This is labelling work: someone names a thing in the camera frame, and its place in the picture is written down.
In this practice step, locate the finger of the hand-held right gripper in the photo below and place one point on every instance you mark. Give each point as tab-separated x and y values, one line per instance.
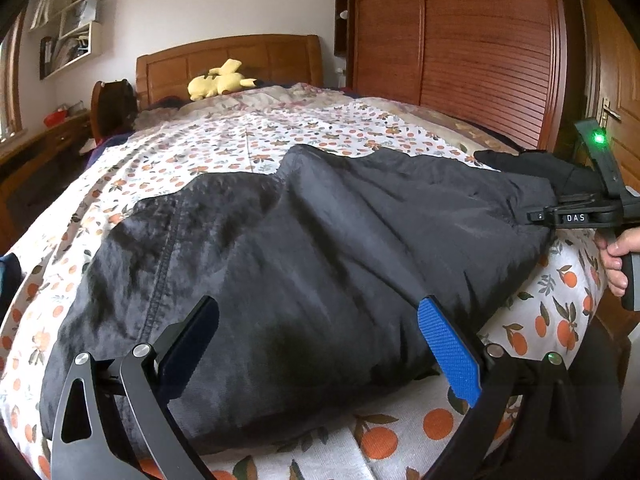
539	216

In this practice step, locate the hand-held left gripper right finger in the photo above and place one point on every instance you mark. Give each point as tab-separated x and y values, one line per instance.
447	350

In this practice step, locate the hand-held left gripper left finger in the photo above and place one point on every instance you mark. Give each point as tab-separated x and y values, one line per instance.
192	345

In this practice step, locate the yellow plush toy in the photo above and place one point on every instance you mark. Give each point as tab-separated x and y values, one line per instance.
220	82

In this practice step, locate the black garment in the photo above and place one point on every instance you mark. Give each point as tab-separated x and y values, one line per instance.
530	167

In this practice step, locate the wooden wardrobe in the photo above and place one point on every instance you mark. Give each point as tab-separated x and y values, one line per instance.
475	40

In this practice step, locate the blue garment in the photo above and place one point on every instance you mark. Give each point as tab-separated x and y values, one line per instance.
9	285

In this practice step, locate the window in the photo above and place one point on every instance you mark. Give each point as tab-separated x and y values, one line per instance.
10	90

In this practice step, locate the wooden desk cabinet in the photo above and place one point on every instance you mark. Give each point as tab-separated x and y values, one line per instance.
35	160

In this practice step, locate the white wall shelf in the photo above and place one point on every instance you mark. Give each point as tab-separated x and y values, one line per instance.
75	35

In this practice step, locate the wooden bed headboard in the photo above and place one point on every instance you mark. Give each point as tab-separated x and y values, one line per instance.
225	57

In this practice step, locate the person's right hand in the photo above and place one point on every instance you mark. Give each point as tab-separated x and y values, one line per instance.
617	260

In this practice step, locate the black jacket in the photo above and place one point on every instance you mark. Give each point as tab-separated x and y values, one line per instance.
310	270

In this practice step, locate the wooden door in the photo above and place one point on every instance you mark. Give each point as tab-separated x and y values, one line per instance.
617	50

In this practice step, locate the wooden bed with orange-print sheet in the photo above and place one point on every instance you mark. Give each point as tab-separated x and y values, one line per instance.
240	145

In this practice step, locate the red bowl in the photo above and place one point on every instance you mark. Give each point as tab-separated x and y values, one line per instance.
55	119

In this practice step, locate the floral quilt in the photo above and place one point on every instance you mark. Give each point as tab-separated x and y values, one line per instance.
280	100

